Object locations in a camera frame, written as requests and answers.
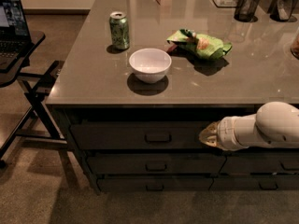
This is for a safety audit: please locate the grey top drawer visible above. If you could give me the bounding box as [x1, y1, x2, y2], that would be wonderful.
[69, 121, 208, 150]

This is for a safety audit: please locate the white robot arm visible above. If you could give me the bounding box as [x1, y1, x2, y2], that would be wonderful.
[199, 102, 299, 151]

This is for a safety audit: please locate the right grey drawer stack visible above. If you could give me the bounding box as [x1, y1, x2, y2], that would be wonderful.
[210, 149, 299, 190]

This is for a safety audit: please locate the grey bottom drawer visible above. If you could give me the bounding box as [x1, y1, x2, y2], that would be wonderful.
[97, 175, 213, 192]

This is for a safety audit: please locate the grey middle drawer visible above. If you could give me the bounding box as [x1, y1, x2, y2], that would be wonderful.
[87, 153, 225, 175]

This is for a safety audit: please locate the grey counter cabinet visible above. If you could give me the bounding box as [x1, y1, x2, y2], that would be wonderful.
[47, 0, 299, 192]

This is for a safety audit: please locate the green chip bag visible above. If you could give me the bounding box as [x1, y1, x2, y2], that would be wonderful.
[167, 29, 233, 61]

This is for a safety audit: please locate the white bowl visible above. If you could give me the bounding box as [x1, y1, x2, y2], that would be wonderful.
[129, 49, 172, 84]

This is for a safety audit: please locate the glass jar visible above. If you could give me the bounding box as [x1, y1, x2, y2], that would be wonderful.
[291, 30, 299, 60]

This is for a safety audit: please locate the black mesh cup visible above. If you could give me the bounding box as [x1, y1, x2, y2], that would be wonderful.
[234, 0, 260, 22]

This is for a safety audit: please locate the green soda can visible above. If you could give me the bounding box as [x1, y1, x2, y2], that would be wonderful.
[109, 11, 130, 50]

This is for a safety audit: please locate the dark mesh utensil holder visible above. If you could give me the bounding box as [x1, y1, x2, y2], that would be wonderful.
[269, 0, 299, 22]

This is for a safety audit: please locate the black laptop stand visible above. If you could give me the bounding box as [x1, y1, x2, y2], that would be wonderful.
[0, 31, 65, 168]

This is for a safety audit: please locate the black laptop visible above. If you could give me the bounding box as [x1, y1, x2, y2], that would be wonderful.
[0, 0, 32, 72]

